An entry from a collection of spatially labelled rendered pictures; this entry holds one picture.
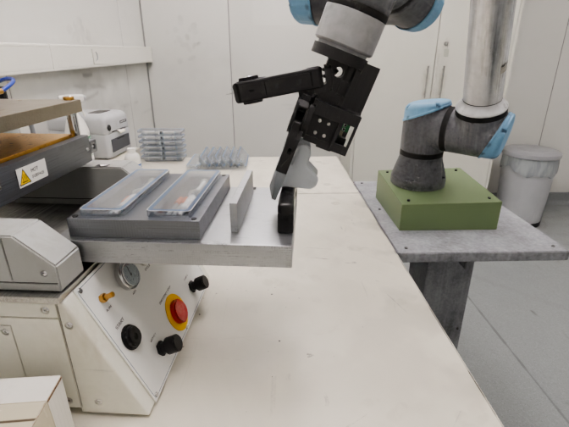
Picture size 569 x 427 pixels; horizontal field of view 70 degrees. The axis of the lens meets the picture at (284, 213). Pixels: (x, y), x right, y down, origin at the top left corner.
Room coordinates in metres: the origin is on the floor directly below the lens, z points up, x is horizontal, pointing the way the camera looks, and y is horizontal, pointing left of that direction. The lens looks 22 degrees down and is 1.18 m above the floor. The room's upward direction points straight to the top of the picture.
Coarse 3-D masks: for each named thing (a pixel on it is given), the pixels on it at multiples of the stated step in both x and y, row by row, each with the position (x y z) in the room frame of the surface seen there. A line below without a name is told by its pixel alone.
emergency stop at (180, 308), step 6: (174, 300) 0.55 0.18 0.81; (180, 300) 0.56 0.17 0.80; (174, 306) 0.54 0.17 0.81; (180, 306) 0.55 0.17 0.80; (174, 312) 0.54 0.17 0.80; (180, 312) 0.55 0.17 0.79; (186, 312) 0.56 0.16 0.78; (174, 318) 0.53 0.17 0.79; (180, 318) 0.54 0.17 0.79; (186, 318) 0.55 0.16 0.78
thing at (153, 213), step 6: (216, 180) 0.60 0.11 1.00; (210, 186) 0.56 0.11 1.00; (204, 192) 0.53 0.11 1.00; (204, 198) 0.53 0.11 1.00; (198, 204) 0.49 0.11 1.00; (150, 210) 0.46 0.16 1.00; (156, 210) 0.46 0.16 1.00; (192, 210) 0.47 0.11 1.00; (150, 216) 0.46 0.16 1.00; (156, 216) 0.46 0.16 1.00; (162, 216) 0.46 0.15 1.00; (168, 216) 0.46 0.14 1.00; (174, 216) 0.46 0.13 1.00; (180, 216) 0.46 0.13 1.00; (186, 216) 0.46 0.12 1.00
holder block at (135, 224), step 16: (176, 176) 0.63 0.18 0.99; (224, 176) 0.63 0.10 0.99; (160, 192) 0.55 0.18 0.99; (224, 192) 0.60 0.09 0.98; (144, 208) 0.49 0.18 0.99; (208, 208) 0.50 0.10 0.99; (80, 224) 0.46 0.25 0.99; (96, 224) 0.45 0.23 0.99; (112, 224) 0.45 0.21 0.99; (128, 224) 0.45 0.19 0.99; (144, 224) 0.45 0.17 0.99; (160, 224) 0.45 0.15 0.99; (176, 224) 0.45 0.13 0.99; (192, 224) 0.45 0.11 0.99; (208, 224) 0.49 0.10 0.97
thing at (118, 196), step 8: (128, 176) 0.60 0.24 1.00; (136, 176) 0.60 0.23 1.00; (144, 176) 0.60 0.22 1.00; (152, 176) 0.60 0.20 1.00; (160, 176) 0.60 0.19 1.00; (120, 184) 0.56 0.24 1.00; (128, 184) 0.56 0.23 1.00; (136, 184) 0.56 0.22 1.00; (144, 184) 0.56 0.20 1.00; (104, 192) 0.53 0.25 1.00; (112, 192) 0.53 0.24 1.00; (120, 192) 0.53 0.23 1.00; (128, 192) 0.53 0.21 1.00; (136, 192) 0.53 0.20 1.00; (96, 200) 0.50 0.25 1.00; (104, 200) 0.50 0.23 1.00; (112, 200) 0.50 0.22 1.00; (120, 200) 0.50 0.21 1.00; (128, 200) 0.50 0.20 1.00; (88, 208) 0.46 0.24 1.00; (96, 208) 0.46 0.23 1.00; (104, 208) 0.46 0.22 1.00; (112, 208) 0.46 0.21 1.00; (120, 208) 0.46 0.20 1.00
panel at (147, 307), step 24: (144, 264) 0.54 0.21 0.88; (168, 264) 0.61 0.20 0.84; (96, 288) 0.44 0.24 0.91; (120, 288) 0.47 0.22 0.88; (144, 288) 0.52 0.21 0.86; (168, 288) 0.57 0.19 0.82; (96, 312) 0.41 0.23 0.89; (120, 312) 0.45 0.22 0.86; (144, 312) 0.49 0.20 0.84; (168, 312) 0.53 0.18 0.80; (192, 312) 0.59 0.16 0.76; (120, 336) 0.42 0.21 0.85; (144, 336) 0.46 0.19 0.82; (144, 360) 0.43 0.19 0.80; (168, 360) 0.47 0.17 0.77; (144, 384) 0.40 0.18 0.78
